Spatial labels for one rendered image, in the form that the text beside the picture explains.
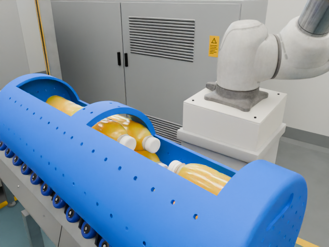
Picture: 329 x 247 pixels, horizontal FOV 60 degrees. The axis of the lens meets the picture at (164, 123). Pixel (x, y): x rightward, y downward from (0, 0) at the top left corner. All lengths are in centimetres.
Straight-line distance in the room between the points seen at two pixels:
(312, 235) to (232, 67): 156
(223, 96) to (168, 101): 143
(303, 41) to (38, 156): 82
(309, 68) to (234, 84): 25
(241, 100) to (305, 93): 230
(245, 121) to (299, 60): 26
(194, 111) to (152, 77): 148
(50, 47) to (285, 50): 116
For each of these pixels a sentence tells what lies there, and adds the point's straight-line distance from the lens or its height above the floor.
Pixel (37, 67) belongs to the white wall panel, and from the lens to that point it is 604.
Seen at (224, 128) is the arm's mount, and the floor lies 105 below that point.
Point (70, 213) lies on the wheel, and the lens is 79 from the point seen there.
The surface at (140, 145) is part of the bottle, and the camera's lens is 72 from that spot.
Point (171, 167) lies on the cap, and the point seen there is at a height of 113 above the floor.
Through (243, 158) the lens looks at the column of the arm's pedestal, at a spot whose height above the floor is 97.
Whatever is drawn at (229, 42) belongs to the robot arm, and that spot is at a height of 133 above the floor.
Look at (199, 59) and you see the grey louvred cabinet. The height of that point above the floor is 104.
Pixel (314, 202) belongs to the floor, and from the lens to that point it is 259.
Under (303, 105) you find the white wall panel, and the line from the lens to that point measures 334.
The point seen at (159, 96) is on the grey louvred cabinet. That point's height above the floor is 68.
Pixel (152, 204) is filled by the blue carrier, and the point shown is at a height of 118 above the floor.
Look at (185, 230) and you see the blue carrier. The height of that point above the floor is 118.
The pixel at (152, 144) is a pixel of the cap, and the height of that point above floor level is 114.
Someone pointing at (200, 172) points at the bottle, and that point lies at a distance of 57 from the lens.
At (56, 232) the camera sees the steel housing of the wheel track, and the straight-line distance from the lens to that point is 90.
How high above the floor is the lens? 147
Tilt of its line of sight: 24 degrees down
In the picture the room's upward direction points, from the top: straight up
